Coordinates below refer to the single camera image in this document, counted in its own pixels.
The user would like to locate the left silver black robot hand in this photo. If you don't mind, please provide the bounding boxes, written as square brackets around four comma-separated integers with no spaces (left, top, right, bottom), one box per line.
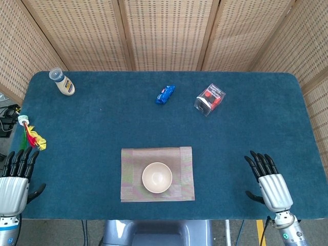
[0,147,47,218]

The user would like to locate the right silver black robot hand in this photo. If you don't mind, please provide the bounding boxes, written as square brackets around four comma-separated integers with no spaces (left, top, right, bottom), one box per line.
[244,150,294,213]

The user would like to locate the grey woven placemat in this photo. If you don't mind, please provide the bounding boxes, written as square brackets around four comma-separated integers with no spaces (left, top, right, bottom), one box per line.
[120,146,195,202]

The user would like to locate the white round bowl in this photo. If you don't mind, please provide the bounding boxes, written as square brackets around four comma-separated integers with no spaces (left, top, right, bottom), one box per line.
[142,162,173,194]

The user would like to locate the colourful feather shuttlecock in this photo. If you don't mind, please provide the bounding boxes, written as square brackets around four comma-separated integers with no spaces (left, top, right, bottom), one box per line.
[17,114,47,152]

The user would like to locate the white table leg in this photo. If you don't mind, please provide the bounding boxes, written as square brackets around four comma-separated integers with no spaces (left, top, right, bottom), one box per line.
[224,219,233,246]

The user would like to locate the blue carpet table cover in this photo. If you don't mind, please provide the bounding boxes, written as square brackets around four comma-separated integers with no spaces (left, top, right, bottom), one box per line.
[4,71,328,220]

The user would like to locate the clear box red black contents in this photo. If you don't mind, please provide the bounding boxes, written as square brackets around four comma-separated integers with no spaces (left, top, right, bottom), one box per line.
[194,83,227,117]

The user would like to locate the cream mayonnaise squeeze bottle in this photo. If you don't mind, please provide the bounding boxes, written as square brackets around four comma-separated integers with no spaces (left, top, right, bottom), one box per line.
[49,67,76,97]

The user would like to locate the grey robot torso base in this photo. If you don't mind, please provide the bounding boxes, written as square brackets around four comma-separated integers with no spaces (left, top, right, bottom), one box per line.
[98,219,213,246]

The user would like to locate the blue snack packet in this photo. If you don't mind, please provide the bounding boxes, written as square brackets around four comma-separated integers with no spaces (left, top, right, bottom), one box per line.
[155,85,176,105]

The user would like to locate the woven wooden folding screen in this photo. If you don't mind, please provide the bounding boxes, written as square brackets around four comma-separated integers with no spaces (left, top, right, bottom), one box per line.
[0,0,328,180]

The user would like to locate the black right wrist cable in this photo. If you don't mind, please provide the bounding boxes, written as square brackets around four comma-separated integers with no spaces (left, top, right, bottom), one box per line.
[264,216,274,246]

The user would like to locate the blue floor cable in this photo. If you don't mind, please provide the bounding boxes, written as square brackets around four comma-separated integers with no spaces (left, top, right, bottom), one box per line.
[235,219,246,246]

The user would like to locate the black equipment with cables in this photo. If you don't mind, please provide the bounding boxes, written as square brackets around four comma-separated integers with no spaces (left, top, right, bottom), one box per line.
[0,104,21,138]

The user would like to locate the black floor cable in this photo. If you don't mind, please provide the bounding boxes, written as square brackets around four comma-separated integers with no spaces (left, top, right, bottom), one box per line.
[81,219,89,246]

